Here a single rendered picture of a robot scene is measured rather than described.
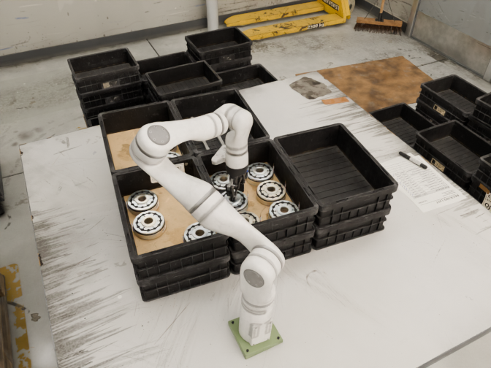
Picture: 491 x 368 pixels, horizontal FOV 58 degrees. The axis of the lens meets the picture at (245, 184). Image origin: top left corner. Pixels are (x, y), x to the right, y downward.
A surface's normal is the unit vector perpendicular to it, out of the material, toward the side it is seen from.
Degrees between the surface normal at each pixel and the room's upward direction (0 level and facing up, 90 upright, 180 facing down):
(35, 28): 90
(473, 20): 90
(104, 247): 0
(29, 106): 0
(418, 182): 0
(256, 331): 88
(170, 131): 37
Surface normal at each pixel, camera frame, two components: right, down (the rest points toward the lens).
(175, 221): 0.00, -0.74
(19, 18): 0.44, 0.61
